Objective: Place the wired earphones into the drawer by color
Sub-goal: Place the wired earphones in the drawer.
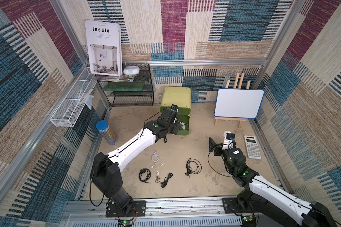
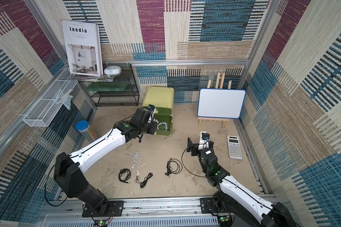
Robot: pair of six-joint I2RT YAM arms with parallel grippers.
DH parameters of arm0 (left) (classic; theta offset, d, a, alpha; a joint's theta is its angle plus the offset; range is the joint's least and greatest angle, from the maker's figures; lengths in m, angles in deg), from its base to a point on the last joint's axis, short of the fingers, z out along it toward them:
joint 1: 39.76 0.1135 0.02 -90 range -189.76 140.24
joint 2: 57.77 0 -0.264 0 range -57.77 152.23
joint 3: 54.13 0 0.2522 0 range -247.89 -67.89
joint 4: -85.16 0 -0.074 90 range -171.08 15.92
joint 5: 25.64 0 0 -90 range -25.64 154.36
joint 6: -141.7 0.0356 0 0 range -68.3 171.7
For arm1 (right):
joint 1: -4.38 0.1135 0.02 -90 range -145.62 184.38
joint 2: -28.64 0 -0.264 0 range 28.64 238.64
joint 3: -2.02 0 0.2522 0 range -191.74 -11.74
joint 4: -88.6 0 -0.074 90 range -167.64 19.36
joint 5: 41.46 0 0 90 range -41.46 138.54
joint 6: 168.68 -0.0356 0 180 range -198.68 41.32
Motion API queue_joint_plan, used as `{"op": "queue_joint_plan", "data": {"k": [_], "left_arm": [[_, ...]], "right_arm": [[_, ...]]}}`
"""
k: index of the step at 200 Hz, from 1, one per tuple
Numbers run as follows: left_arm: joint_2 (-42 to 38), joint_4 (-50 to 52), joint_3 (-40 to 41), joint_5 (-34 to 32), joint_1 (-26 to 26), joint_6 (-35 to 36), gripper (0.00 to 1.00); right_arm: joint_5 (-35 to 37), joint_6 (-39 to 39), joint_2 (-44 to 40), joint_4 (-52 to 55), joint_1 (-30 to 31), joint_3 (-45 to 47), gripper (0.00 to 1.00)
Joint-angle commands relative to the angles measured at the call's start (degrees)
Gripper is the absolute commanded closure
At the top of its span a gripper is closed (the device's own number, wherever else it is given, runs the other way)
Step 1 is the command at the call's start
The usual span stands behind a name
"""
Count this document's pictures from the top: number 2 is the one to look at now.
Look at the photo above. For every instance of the pencil cup blue lid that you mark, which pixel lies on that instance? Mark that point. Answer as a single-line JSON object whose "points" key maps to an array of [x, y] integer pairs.
{"points": [[84, 128]]}

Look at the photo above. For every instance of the blue framed whiteboard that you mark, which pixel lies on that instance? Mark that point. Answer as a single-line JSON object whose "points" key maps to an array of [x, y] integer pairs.
{"points": [[221, 103]]}

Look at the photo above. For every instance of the green tray on shelf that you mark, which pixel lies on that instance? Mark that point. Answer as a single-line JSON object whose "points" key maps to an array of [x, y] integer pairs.
{"points": [[106, 87]]}

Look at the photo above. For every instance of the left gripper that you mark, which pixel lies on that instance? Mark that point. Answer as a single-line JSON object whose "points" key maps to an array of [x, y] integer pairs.
{"points": [[153, 125]]}

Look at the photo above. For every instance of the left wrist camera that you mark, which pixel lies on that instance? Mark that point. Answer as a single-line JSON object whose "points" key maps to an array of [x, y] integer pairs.
{"points": [[151, 108]]}

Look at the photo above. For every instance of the white wire basket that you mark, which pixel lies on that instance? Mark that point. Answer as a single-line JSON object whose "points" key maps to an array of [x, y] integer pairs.
{"points": [[55, 96]]}

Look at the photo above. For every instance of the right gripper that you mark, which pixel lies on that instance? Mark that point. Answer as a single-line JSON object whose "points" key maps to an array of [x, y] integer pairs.
{"points": [[193, 149]]}

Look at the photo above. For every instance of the black earphones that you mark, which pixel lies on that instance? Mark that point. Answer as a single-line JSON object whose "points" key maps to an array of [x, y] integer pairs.
{"points": [[174, 166], [144, 182], [124, 175]]}

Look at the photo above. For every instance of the black wire mesh shelf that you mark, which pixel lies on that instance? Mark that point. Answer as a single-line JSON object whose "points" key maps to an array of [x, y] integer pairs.
{"points": [[128, 97]]}

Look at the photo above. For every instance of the green drawer cabinet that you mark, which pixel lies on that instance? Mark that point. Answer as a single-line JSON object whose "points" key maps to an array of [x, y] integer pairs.
{"points": [[160, 97]]}

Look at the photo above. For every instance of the white earphones coil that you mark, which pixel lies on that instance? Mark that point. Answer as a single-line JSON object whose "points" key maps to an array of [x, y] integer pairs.
{"points": [[139, 161]]}

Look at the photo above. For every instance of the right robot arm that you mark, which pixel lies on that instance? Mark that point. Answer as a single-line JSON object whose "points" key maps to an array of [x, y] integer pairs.
{"points": [[232, 196]]}

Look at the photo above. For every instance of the green drawer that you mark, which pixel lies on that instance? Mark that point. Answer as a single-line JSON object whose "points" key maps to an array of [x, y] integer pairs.
{"points": [[164, 118]]}

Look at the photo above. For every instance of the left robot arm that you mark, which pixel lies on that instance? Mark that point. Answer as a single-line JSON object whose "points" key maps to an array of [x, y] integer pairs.
{"points": [[69, 169]]}

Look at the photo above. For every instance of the white calculator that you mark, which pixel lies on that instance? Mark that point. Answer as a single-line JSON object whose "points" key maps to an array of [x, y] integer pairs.
{"points": [[234, 147]]}

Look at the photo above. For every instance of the white oval box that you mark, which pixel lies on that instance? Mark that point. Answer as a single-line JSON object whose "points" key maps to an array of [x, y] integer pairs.
{"points": [[112, 70]]}

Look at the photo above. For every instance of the Inedia magazine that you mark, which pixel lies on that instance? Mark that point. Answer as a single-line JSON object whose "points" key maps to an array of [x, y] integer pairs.
{"points": [[82, 43]]}

